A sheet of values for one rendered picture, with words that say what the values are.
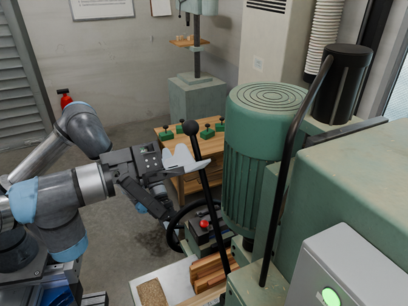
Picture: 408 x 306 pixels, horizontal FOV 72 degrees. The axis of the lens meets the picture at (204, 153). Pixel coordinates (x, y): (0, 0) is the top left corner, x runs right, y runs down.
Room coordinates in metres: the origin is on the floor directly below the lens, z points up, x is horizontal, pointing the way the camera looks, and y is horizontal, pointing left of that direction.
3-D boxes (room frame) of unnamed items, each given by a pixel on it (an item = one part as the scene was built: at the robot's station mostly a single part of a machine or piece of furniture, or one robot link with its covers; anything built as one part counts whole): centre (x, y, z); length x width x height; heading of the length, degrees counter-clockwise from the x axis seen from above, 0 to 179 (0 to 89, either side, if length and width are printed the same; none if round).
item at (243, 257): (0.49, -0.14, 1.03); 0.14 x 0.07 x 0.09; 26
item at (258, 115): (0.51, -0.13, 1.35); 0.18 x 0.18 x 0.31
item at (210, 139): (2.06, 0.03, 0.32); 0.66 x 0.57 x 0.64; 114
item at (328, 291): (0.14, -0.12, 1.46); 0.02 x 0.01 x 0.02; 26
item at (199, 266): (0.56, -0.07, 0.94); 0.25 x 0.01 x 0.08; 116
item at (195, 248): (0.67, -0.02, 0.92); 0.15 x 0.13 x 0.09; 116
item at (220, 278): (0.52, -0.12, 0.93); 0.24 x 0.02 x 0.06; 116
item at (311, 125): (0.38, -0.19, 1.54); 0.08 x 0.08 x 0.17; 26
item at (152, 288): (0.46, 0.15, 0.91); 0.10 x 0.07 x 0.02; 26
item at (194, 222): (0.67, -0.02, 0.99); 0.13 x 0.11 x 0.06; 116
